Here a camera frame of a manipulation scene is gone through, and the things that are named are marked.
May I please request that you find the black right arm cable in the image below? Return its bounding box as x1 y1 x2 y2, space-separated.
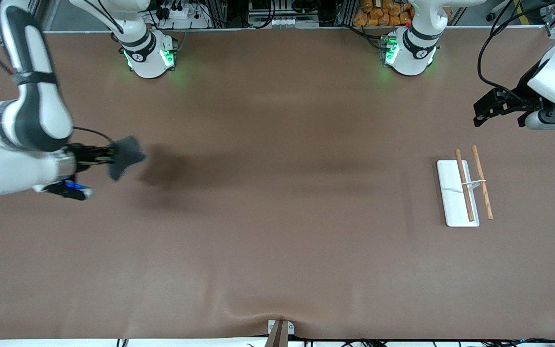
72 126 115 145

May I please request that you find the brown metal table clamp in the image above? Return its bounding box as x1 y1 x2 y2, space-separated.
267 319 295 347

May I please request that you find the white rack with wooden rods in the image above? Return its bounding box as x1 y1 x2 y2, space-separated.
436 146 494 227

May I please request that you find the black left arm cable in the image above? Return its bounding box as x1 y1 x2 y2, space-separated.
477 0 555 99

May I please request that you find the dark grey towel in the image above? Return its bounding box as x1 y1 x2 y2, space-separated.
108 135 147 182

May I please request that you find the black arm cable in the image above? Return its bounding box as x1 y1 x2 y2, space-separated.
477 0 555 99
72 126 115 145

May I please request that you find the orange snack bags pile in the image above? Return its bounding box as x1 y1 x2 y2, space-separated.
353 0 415 27

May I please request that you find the brown table cover mat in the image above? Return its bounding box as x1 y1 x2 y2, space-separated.
0 27 555 341

